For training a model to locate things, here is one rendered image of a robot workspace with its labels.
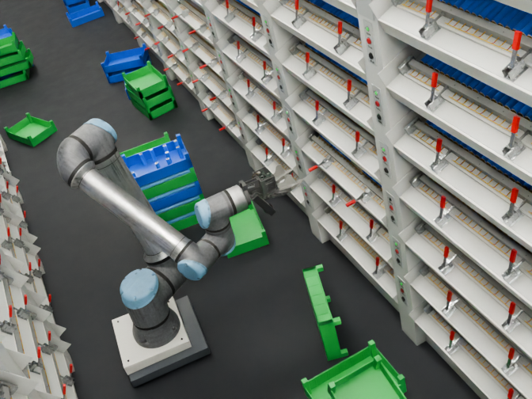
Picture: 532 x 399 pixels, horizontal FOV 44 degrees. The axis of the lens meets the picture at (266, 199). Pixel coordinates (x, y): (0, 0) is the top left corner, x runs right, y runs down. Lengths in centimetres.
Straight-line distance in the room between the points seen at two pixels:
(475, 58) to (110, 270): 220
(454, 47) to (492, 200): 39
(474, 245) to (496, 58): 58
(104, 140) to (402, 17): 117
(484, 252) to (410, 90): 46
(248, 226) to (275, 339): 71
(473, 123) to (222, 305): 157
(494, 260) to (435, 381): 76
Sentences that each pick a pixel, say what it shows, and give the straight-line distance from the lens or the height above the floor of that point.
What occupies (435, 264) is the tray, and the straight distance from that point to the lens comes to 205.
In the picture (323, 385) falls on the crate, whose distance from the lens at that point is 246.
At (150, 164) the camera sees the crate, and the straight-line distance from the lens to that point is 320.
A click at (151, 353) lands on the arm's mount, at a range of 263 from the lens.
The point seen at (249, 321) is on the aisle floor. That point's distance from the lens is 272.
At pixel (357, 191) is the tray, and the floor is 53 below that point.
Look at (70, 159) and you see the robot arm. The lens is 228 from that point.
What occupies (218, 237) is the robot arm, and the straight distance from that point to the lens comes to 222.
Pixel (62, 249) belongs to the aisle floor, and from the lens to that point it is 349.
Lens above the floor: 199
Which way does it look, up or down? 38 degrees down
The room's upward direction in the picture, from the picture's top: 16 degrees counter-clockwise
